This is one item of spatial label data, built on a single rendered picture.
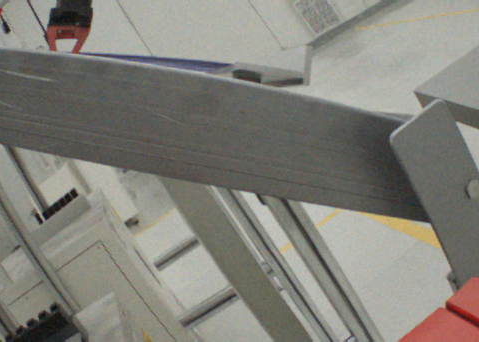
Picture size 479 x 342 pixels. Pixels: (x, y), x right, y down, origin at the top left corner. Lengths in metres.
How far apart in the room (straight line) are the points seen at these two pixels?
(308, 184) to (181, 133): 0.08
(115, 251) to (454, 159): 1.54
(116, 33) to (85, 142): 8.13
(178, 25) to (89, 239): 6.79
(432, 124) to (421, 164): 0.03
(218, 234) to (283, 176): 0.92
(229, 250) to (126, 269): 0.59
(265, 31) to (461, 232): 8.33
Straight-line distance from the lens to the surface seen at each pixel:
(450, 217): 0.48
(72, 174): 5.50
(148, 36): 8.61
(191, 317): 1.97
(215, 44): 8.68
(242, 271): 1.42
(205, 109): 0.48
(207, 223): 1.40
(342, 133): 0.50
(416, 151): 0.47
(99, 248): 1.96
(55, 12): 1.03
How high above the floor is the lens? 0.87
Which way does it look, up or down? 10 degrees down
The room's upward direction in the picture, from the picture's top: 33 degrees counter-clockwise
